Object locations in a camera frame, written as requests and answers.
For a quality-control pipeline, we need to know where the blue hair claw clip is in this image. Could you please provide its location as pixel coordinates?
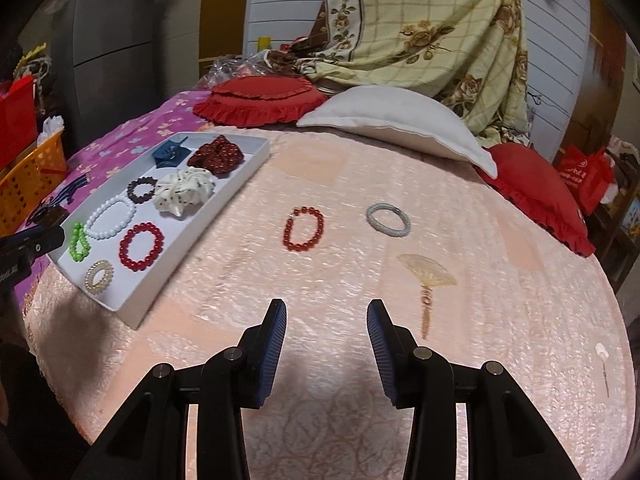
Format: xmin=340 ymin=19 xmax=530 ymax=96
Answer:
xmin=152 ymin=136 xmax=191 ymax=169

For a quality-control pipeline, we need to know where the red box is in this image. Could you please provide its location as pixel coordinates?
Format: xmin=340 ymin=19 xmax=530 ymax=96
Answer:
xmin=0 ymin=75 xmax=38 ymax=169

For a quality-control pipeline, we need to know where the purple floral sheet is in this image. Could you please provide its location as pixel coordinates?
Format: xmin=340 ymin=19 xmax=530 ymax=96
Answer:
xmin=8 ymin=89 xmax=214 ymax=306

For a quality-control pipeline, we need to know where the white pillow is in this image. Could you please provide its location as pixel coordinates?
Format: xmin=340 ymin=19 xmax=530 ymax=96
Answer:
xmin=297 ymin=86 xmax=498 ymax=179

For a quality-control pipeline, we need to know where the dark red dotted scrunchie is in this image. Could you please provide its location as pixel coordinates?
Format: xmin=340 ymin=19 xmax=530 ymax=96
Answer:
xmin=186 ymin=136 xmax=244 ymax=177

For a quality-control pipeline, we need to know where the white pearl bead bracelet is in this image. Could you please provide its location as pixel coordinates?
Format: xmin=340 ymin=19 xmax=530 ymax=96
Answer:
xmin=82 ymin=195 xmax=138 ymax=241

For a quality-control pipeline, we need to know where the clear plastic bag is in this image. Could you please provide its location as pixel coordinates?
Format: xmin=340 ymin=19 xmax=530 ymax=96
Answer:
xmin=195 ymin=51 xmax=273 ymax=90

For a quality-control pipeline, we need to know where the red ruffled cushion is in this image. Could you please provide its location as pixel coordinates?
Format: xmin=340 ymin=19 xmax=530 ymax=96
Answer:
xmin=478 ymin=143 xmax=596 ymax=258
xmin=193 ymin=75 xmax=326 ymax=128

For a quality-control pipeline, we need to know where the orange plastic basket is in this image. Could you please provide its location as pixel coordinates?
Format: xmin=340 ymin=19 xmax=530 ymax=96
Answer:
xmin=0 ymin=130 xmax=68 ymax=236

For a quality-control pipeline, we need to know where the grey refrigerator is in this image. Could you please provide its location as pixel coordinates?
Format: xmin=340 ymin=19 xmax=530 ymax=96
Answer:
xmin=51 ymin=0 xmax=201 ymax=154

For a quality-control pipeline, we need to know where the red ruffled cushion right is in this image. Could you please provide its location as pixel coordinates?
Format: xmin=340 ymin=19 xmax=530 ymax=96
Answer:
xmin=478 ymin=143 xmax=596 ymax=258

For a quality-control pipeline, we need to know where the dark brown bead bracelet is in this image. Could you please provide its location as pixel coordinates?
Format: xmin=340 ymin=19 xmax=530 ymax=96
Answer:
xmin=124 ymin=174 xmax=158 ymax=207

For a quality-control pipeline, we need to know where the red shopping bag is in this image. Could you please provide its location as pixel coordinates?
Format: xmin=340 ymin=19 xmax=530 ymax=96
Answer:
xmin=556 ymin=145 xmax=614 ymax=216

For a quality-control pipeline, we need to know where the pink bedspread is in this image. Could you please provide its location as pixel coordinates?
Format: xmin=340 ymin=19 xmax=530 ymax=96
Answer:
xmin=25 ymin=131 xmax=634 ymax=479

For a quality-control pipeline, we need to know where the red large bead bracelet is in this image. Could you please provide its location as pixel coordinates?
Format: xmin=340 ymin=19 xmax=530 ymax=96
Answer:
xmin=118 ymin=220 xmax=166 ymax=273

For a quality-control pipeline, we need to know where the green bead bracelet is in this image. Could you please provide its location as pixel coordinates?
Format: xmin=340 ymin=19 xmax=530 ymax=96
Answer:
xmin=67 ymin=221 xmax=94 ymax=264

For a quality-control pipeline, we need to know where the white tray box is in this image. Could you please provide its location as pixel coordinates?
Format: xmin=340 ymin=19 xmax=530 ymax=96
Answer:
xmin=48 ymin=133 xmax=270 ymax=330

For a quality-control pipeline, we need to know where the dark brown wallet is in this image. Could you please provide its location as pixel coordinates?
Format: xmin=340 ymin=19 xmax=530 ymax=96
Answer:
xmin=25 ymin=205 xmax=70 ymax=228

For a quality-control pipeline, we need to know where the orange-red small bead bracelet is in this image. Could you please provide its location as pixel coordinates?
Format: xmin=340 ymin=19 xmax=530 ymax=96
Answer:
xmin=281 ymin=205 xmax=327 ymax=254

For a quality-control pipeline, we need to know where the red ruffled cushion left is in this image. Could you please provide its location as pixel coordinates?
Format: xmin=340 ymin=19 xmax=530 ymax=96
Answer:
xmin=193 ymin=75 xmax=326 ymax=128

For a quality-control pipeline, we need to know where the grey braided hair tie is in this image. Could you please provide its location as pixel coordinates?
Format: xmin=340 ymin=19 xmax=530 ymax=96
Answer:
xmin=364 ymin=201 xmax=412 ymax=239

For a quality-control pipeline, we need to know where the striped dark blue strap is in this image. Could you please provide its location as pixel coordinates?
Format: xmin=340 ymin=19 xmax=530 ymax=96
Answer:
xmin=46 ymin=173 xmax=91 ymax=208

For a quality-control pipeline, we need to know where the floral yellow quilt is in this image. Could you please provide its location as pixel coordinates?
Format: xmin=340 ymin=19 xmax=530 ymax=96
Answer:
xmin=266 ymin=0 xmax=530 ymax=148

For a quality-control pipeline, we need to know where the clear spiral hair tie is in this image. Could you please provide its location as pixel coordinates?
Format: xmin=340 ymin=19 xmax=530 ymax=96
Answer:
xmin=82 ymin=259 xmax=116 ymax=296

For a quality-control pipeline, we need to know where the cream dotted scrunchie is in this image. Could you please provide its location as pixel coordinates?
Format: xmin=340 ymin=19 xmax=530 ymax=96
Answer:
xmin=152 ymin=167 xmax=215 ymax=218

